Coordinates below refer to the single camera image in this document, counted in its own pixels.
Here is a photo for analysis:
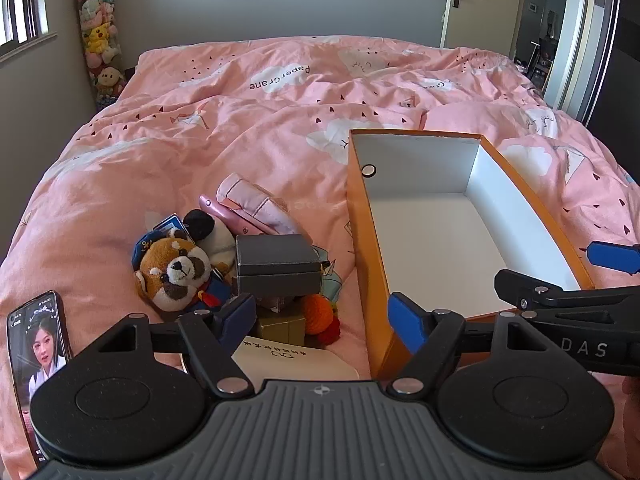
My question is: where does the illustrated card box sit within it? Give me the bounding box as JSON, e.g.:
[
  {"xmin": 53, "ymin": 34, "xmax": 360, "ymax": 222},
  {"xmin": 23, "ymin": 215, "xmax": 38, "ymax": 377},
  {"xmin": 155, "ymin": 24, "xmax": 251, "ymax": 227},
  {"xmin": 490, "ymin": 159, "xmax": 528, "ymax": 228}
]
[{"xmin": 151, "ymin": 214, "xmax": 183, "ymax": 236}]

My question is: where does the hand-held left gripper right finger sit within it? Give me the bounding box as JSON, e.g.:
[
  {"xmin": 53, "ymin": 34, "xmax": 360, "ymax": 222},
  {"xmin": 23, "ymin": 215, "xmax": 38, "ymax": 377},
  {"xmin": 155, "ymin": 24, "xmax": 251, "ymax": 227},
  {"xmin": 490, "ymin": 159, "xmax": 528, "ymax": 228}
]
[{"xmin": 387, "ymin": 291, "xmax": 553, "ymax": 396}]

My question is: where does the white door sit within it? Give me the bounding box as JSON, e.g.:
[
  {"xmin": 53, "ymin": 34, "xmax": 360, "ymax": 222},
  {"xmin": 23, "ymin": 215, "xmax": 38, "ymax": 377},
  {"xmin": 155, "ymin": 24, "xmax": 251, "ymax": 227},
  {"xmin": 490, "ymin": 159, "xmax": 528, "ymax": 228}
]
[{"xmin": 440, "ymin": 0, "xmax": 531, "ymax": 56}]

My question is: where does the orange cardboard box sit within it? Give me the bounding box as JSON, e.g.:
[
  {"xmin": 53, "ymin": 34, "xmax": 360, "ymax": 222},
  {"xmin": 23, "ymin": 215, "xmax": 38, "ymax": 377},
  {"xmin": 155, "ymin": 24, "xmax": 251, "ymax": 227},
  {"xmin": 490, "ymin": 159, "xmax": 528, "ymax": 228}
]
[{"xmin": 346, "ymin": 129, "xmax": 596, "ymax": 381}]

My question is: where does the orange crochet ball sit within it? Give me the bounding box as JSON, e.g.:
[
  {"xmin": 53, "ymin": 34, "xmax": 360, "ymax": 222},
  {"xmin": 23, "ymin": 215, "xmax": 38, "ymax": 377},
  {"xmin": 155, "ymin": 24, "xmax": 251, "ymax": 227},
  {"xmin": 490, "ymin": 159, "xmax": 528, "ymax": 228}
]
[{"xmin": 301, "ymin": 294, "xmax": 341, "ymax": 343}]

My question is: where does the grey box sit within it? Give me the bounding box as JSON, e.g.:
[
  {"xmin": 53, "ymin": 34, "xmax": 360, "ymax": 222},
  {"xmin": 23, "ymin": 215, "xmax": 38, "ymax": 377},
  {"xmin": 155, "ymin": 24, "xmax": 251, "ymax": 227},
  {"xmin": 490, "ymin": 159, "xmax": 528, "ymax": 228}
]
[{"xmin": 235, "ymin": 234, "xmax": 323, "ymax": 297}]

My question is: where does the pink wallet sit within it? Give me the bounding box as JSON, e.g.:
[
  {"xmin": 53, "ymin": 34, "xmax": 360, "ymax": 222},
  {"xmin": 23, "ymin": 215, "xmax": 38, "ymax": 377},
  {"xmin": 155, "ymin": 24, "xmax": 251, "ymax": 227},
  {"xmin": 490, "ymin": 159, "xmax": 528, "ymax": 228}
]
[{"xmin": 199, "ymin": 195, "xmax": 261, "ymax": 236}]

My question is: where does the white dog plush toy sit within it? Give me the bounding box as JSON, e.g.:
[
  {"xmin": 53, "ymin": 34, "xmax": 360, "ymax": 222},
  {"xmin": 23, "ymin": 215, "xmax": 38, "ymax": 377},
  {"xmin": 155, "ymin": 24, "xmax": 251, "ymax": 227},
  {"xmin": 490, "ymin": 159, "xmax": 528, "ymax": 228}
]
[{"xmin": 181, "ymin": 210, "xmax": 236, "ymax": 271}]

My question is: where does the gold box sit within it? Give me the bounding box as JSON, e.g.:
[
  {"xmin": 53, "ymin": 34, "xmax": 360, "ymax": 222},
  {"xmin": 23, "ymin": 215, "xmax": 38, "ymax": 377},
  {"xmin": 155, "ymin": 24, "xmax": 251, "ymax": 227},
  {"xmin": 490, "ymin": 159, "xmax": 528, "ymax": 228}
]
[{"xmin": 256, "ymin": 307, "xmax": 307, "ymax": 343}]

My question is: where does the pink fabric pouch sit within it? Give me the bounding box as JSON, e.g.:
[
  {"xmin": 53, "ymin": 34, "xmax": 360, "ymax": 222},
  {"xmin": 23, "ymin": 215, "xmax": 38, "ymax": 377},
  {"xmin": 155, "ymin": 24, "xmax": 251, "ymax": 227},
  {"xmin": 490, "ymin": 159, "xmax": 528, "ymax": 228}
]
[{"xmin": 216, "ymin": 172, "xmax": 301, "ymax": 235}]

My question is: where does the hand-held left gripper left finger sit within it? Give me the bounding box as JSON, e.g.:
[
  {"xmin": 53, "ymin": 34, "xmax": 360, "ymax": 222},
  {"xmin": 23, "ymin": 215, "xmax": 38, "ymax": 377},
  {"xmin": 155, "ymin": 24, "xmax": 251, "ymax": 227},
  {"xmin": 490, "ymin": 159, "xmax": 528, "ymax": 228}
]
[{"xmin": 95, "ymin": 294, "xmax": 258, "ymax": 397}]

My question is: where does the smartphone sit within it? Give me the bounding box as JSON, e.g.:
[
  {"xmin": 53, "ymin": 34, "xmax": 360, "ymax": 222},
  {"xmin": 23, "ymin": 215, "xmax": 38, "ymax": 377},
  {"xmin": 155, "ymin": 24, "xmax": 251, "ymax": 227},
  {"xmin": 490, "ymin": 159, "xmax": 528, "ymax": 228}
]
[{"xmin": 6, "ymin": 290, "xmax": 73, "ymax": 466}]

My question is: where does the dark wardrobe door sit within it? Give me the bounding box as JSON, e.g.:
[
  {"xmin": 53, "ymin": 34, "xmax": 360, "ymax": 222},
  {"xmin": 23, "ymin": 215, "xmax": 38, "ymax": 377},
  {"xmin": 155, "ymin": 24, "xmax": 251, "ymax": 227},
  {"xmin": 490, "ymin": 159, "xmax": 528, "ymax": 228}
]
[{"xmin": 582, "ymin": 0, "xmax": 640, "ymax": 131}]

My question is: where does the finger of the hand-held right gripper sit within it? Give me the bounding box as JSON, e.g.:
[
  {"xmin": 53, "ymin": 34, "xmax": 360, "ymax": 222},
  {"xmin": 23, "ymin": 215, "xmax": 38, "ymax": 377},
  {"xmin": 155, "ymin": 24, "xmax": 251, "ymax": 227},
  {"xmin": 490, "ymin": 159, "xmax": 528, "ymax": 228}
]
[
  {"xmin": 494, "ymin": 269, "xmax": 640, "ymax": 318},
  {"xmin": 586, "ymin": 241, "xmax": 640, "ymax": 275}
]

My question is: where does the clear tube of plush toys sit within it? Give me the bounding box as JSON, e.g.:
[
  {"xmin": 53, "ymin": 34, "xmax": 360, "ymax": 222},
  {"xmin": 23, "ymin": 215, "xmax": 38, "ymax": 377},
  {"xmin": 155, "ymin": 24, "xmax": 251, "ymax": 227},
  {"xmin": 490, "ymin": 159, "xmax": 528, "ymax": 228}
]
[{"xmin": 70, "ymin": 0, "xmax": 126, "ymax": 111}]

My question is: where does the window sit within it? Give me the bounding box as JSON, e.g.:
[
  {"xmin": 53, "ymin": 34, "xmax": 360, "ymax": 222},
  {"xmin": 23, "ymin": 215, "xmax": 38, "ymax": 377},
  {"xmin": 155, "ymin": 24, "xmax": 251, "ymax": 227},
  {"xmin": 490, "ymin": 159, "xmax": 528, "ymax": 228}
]
[{"xmin": 0, "ymin": 0, "xmax": 58, "ymax": 61}]

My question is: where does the red panda plush toy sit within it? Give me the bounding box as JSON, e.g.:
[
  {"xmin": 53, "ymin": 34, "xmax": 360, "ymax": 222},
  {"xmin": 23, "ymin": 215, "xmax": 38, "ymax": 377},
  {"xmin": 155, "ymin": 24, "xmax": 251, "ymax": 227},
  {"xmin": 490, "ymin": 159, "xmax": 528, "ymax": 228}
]
[{"xmin": 131, "ymin": 227, "xmax": 236, "ymax": 313}]

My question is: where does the pink printed blanket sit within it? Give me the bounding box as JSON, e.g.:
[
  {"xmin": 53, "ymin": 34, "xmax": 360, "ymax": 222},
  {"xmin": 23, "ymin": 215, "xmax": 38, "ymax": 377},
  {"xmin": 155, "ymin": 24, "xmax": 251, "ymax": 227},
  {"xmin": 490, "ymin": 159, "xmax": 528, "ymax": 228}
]
[{"xmin": 0, "ymin": 35, "xmax": 640, "ymax": 480}]

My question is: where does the white glasses case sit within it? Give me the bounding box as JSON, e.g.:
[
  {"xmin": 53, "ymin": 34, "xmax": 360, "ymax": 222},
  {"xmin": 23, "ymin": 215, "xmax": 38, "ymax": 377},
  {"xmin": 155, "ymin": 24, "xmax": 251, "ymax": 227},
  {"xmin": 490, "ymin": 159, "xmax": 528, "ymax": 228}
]
[{"xmin": 231, "ymin": 337, "xmax": 361, "ymax": 381}]

